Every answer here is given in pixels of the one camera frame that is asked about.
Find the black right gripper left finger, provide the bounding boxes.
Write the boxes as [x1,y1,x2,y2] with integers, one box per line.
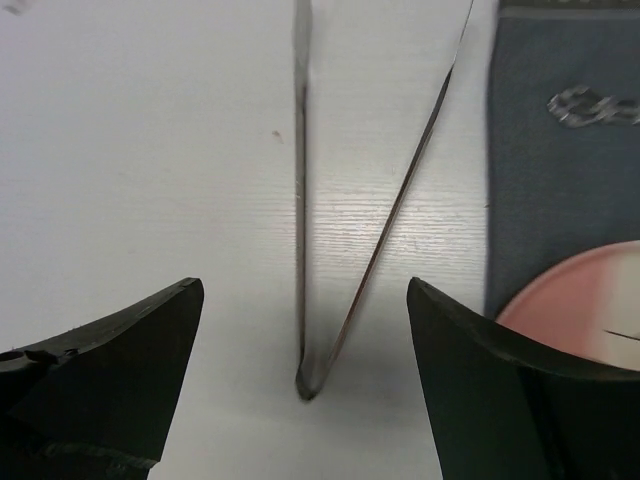
[1,278,204,479]

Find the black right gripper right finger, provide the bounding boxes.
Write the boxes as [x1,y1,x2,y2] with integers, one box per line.
[406,278,639,480]

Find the metal tongs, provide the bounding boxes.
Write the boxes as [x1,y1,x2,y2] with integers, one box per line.
[292,1,458,403]

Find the pink and cream plate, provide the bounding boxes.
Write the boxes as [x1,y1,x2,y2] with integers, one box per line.
[497,241,639,371]

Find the grey striped placemat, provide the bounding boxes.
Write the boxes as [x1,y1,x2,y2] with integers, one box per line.
[485,1,639,318]

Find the small silver spoon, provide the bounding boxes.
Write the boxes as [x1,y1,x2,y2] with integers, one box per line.
[547,85,639,128]

